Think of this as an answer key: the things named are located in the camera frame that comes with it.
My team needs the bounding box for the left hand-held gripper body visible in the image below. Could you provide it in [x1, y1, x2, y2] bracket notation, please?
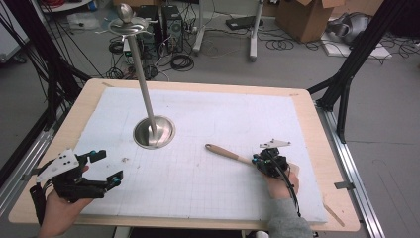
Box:
[36, 148, 107, 203]

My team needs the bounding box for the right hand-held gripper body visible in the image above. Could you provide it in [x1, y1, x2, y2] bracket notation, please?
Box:
[259, 138, 292, 179]

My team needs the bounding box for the beige slotted spatula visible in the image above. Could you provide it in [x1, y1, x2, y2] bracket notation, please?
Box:
[204, 143, 301, 178]

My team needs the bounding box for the metal utensil stand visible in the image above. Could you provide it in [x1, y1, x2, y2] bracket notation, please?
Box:
[107, 3, 176, 150]

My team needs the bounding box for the person's right hand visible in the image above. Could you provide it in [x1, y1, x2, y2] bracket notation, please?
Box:
[263, 164, 301, 201]

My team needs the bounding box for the person's left hand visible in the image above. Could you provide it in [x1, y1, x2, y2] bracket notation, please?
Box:
[39, 165, 95, 238]

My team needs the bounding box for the white grid mat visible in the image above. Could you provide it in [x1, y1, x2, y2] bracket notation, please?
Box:
[73, 86, 329, 223]

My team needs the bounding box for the tan tape strip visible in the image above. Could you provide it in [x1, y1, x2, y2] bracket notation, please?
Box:
[322, 202, 347, 228]

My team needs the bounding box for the white stand leg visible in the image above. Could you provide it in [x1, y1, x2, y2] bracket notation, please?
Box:
[192, 0, 207, 56]
[249, 0, 265, 63]

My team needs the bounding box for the black computer tower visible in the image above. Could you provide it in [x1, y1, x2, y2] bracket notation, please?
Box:
[136, 4, 163, 62]
[161, 4, 184, 54]

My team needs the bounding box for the clear plastic bag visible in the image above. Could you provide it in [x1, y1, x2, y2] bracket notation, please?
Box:
[67, 13, 100, 31]

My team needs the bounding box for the flat black device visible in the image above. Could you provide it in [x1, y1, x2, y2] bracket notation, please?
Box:
[225, 15, 264, 32]

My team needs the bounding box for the white board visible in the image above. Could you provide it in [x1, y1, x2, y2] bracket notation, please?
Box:
[321, 31, 394, 60]

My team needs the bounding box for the cardboard box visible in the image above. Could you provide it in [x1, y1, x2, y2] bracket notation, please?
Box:
[275, 0, 348, 44]

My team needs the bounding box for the grey and white bag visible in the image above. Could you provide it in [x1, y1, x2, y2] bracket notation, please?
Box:
[326, 12, 372, 46]

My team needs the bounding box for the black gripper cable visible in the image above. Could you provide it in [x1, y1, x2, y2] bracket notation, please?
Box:
[272, 153, 302, 218]

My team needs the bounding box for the black wrist strap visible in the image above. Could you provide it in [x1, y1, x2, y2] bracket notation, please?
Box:
[29, 183, 48, 226]

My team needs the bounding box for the aluminium rail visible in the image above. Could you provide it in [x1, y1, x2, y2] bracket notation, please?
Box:
[0, 112, 65, 217]
[315, 105, 385, 238]

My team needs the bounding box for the metal rail bracket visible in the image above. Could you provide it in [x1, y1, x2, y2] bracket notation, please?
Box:
[334, 180, 356, 191]

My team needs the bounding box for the black metal frame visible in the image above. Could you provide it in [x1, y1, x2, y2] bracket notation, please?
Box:
[306, 0, 409, 145]
[0, 0, 92, 186]

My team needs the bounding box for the coiled black cable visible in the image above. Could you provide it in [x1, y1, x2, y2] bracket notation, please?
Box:
[169, 54, 195, 72]
[265, 39, 295, 52]

